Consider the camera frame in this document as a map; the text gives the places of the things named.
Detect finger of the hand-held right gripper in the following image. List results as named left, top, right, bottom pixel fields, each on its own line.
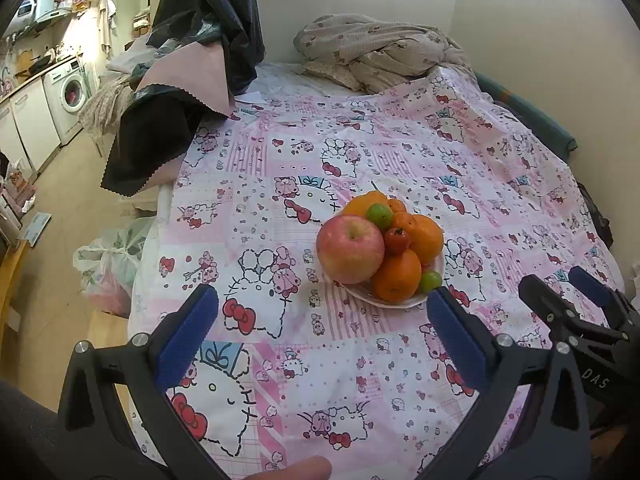
left=571, top=266, right=640, bottom=328
left=519, top=275, right=588, bottom=331

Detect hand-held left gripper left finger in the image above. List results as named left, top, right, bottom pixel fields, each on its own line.
left=57, top=283, right=236, bottom=480

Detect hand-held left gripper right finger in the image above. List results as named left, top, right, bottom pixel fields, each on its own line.
left=420, top=286, right=593, bottom=480

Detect pink and white plate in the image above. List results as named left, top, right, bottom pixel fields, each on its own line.
left=327, top=255, right=445, bottom=309

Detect round orange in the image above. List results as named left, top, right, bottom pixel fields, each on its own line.
left=392, top=212, right=445, bottom=266
left=371, top=249, right=422, bottom=304

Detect red cherry tomato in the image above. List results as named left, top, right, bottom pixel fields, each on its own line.
left=383, top=227, right=412, bottom=255

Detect red apple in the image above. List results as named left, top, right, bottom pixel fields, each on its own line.
left=316, top=215, right=386, bottom=285

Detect large knobbed orange citrus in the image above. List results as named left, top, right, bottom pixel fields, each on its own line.
left=341, top=191, right=396, bottom=221

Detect person's left hand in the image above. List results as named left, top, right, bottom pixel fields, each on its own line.
left=245, top=456, right=332, bottom=480

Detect white plastic bag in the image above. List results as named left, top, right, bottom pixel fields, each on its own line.
left=73, top=217, right=156, bottom=318

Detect yellow wooden stool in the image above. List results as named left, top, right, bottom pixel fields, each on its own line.
left=0, top=240, right=28, bottom=331

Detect light blue book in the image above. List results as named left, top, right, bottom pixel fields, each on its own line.
left=22, top=212, right=52, bottom=248

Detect pink and black cloth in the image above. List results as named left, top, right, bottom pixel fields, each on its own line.
left=102, top=40, right=236, bottom=197

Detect pink cartoon printed blanket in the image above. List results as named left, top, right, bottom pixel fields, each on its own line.
left=127, top=62, right=628, bottom=480

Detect floral cloth pile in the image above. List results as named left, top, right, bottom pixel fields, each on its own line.
left=80, top=77, right=133, bottom=148

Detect white washing machine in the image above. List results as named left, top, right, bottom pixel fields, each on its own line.
left=44, top=57, right=93, bottom=146

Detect white kitchen cabinets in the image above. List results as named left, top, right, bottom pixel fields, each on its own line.
left=0, top=80, right=58, bottom=171

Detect crumpled beige blanket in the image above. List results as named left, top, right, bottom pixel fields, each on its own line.
left=292, top=14, right=478, bottom=93

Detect hanging towel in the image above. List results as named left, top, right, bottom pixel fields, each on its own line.
left=95, top=0, right=117, bottom=56

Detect teal bed frame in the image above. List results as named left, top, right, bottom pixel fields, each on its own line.
left=472, top=71, right=577, bottom=161

